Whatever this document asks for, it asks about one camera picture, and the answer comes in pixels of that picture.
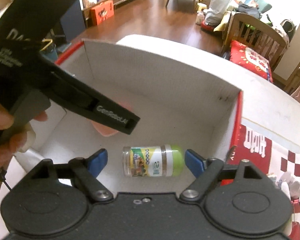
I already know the green lid jar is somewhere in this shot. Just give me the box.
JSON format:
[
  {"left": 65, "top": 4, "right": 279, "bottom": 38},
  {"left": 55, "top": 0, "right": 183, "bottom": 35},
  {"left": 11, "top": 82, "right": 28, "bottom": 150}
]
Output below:
[{"left": 122, "top": 144, "right": 185, "bottom": 177}]

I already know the pink toy figure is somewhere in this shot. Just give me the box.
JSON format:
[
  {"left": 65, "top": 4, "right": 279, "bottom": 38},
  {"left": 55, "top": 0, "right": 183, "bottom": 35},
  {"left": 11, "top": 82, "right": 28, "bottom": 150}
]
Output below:
[{"left": 279, "top": 172, "right": 300, "bottom": 200}]

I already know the white plastic bag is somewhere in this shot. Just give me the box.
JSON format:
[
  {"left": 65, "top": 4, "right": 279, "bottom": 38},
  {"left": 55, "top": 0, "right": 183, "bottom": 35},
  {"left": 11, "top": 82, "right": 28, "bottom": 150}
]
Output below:
[{"left": 204, "top": 0, "right": 232, "bottom": 27}]

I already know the orange gift box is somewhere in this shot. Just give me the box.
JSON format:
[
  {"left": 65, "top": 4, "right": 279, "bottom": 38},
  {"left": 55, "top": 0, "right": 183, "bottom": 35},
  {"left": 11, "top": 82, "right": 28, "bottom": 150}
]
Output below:
[{"left": 90, "top": 0, "right": 114, "bottom": 25}]

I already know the wooden crib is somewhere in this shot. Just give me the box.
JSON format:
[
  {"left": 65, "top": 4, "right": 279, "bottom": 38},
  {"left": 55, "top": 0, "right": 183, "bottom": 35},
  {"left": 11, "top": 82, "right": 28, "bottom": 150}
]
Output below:
[{"left": 221, "top": 12, "right": 289, "bottom": 71}]

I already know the person's left hand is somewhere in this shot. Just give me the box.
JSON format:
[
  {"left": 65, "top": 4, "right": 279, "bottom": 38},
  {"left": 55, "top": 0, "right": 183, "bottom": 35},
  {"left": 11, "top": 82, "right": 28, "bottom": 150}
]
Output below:
[{"left": 0, "top": 89, "right": 51, "bottom": 169}]

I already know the red patterned table mat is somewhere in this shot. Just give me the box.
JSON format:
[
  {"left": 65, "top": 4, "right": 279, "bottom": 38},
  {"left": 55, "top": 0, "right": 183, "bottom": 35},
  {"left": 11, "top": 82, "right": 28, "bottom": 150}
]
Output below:
[{"left": 228, "top": 125, "right": 300, "bottom": 239}]

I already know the green trash bin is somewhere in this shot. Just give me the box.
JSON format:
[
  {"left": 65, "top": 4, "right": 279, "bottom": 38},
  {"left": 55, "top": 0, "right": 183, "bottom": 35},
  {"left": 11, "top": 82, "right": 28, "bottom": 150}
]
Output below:
[{"left": 40, "top": 38, "right": 58, "bottom": 62}]

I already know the pink bowl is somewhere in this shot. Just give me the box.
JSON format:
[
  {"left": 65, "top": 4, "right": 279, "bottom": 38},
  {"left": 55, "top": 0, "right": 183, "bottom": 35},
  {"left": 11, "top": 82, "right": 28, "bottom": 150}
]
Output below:
[{"left": 90, "top": 101, "right": 132, "bottom": 137}]

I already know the red printed bag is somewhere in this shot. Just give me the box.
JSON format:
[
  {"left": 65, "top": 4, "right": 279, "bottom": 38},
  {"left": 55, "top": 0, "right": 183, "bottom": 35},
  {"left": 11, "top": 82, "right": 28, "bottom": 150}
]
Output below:
[{"left": 230, "top": 40, "right": 273, "bottom": 83}]

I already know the red cardboard box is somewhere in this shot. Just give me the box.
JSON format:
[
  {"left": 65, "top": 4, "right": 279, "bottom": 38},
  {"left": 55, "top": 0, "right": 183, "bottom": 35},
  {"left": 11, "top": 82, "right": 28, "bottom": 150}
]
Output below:
[{"left": 15, "top": 40, "right": 243, "bottom": 192}]

